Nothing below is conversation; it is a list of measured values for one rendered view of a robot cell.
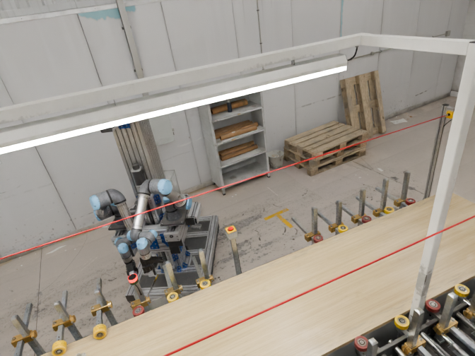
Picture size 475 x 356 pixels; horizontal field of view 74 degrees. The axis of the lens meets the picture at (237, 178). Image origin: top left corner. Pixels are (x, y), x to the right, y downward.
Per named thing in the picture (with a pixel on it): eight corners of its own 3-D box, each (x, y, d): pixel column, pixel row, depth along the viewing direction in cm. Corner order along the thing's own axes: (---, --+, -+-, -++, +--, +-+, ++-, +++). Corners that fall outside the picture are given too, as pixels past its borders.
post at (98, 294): (116, 332, 239) (93, 289, 215) (121, 330, 240) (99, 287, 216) (116, 335, 236) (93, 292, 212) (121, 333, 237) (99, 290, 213)
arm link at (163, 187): (180, 198, 289) (149, 176, 241) (194, 198, 285) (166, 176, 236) (177, 210, 285) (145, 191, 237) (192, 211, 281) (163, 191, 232)
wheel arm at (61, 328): (63, 294, 241) (61, 290, 239) (68, 292, 242) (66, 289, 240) (56, 350, 199) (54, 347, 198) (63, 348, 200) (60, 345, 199)
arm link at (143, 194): (136, 176, 244) (123, 239, 230) (149, 176, 240) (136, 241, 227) (145, 180, 254) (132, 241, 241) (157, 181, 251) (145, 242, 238)
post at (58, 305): (80, 344, 231) (53, 301, 208) (85, 342, 232) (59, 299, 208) (80, 348, 228) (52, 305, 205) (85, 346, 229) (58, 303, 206)
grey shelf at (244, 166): (212, 184, 540) (194, 95, 464) (256, 167, 571) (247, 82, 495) (223, 195, 505) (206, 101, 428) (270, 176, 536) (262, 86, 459)
